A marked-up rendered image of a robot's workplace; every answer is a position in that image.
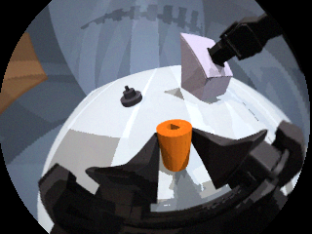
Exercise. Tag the orange tapered knob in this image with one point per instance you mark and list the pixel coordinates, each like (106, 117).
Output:
(175, 144)

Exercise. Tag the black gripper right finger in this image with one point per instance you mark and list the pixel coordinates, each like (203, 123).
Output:
(223, 156)

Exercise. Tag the dark grey stepped pedestal with short shaft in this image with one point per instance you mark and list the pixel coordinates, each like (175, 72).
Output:
(130, 97)

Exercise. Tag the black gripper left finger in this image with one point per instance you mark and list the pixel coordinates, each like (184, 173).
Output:
(140, 174)

